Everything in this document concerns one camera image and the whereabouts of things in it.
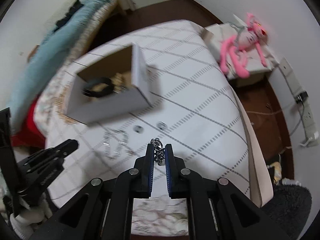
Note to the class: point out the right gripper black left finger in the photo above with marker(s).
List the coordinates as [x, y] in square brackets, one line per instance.
[133, 183]

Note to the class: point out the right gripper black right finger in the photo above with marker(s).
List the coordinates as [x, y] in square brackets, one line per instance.
[183, 182]

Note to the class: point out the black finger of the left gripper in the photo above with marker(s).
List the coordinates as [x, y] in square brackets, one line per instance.
[62, 150]

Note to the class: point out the black smartwatch with band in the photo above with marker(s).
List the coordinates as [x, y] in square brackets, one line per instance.
[98, 88]

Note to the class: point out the red bed sheet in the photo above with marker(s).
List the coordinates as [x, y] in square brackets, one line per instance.
[29, 134]

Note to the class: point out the teal blanket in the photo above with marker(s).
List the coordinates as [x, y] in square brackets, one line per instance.
[50, 55]

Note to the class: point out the white cardboard box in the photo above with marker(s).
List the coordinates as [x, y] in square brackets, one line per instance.
[114, 85]

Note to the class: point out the dark fluffy rug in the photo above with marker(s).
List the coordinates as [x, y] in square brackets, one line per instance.
[290, 206]

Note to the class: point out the white power strip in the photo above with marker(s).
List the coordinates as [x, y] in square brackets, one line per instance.
[301, 99]

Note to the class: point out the black clothing on bed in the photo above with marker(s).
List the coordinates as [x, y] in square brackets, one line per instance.
[68, 15]

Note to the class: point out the white nightstand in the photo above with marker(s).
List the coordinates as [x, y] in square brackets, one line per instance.
[213, 37]

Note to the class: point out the pink panther plush toy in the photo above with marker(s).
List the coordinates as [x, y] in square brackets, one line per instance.
[252, 34]

